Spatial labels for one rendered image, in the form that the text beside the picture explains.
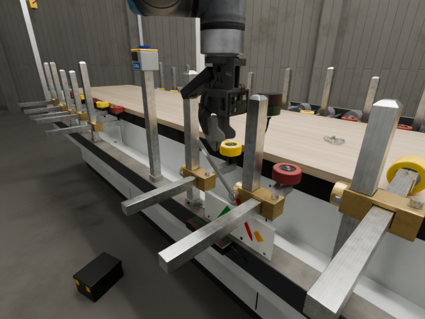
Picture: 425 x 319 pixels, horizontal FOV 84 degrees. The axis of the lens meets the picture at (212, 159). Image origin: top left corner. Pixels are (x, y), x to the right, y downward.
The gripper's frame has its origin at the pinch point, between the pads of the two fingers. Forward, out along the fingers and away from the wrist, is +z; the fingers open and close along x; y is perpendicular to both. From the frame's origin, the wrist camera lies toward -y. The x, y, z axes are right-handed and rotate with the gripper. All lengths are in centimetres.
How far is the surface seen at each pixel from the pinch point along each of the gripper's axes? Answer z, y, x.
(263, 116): -7.3, 8.2, 8.1
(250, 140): -1.5, 6.4, 6.1
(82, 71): -13, -117, 7
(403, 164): 2.2, 34.0, 27.8
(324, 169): 9.1, 17.4, 27.4
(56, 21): -91, -579, 109
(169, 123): 10, -60, 27
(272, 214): 15.0, 15.3, 5.4
